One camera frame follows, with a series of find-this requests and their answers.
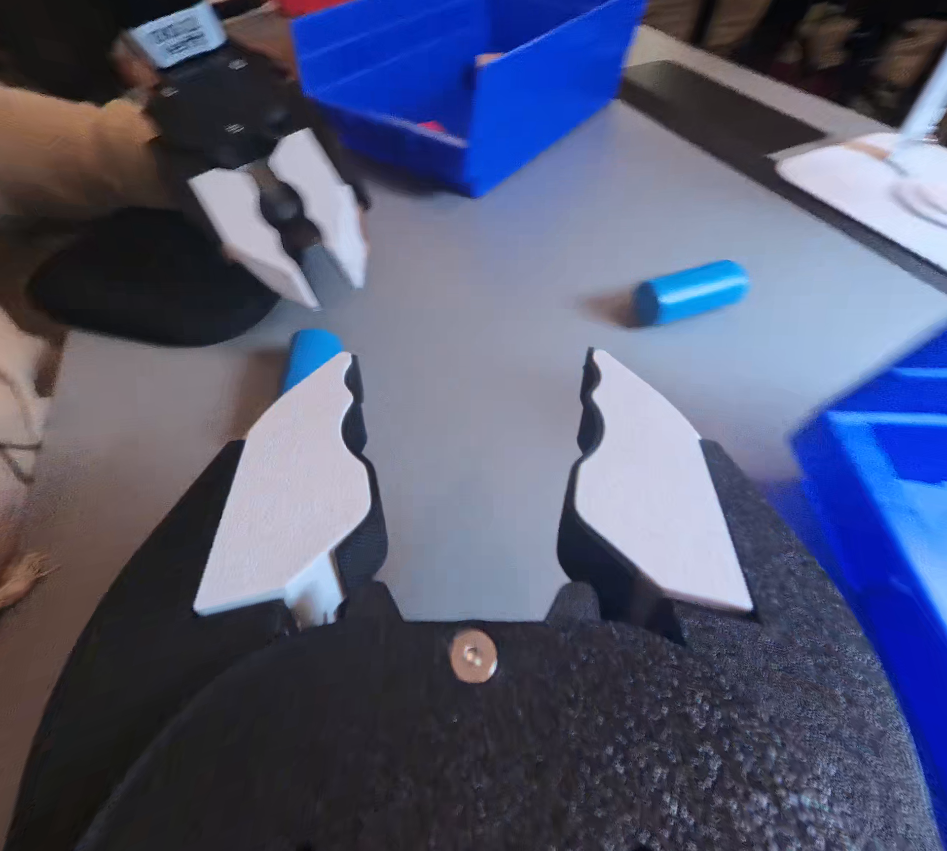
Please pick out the black wrist rest pad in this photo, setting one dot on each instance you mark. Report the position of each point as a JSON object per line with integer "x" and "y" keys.
{"x": 148, "y": 281}

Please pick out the red wooden arch block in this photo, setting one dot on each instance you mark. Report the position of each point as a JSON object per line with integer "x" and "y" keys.
{"x": 434, "y": 129}

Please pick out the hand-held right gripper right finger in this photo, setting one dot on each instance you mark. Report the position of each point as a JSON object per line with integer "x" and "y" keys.
{"x": 659, "y": 496}

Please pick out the teal wooden cylinder block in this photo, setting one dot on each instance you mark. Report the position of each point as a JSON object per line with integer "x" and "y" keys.
{"x": 688, "y": 292}

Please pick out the blue wooden cylinder block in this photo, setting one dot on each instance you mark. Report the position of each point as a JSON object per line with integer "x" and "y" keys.
{"x": 314, "y": 355}

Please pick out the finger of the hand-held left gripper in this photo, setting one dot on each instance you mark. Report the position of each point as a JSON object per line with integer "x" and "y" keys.
{"x": 252, "y": 230}
{"x": 333, "y": 207}

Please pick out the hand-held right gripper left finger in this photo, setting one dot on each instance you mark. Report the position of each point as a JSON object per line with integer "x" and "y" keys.
{"x": 289, "y": 496}

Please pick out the person's left forearm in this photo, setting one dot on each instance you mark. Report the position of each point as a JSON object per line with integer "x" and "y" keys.
{"x": 74, "y": 163}

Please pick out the white document stand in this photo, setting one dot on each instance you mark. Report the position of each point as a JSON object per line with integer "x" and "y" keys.
{"x": 873, "y": 185}

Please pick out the blue plastic bin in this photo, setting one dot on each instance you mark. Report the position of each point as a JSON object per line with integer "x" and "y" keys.
{"x": 888, "y": 526}
{"x": 548, "y": 67}

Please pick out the pale wooden block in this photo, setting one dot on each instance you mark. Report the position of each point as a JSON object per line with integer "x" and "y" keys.
{"x": 489, "y": 59}

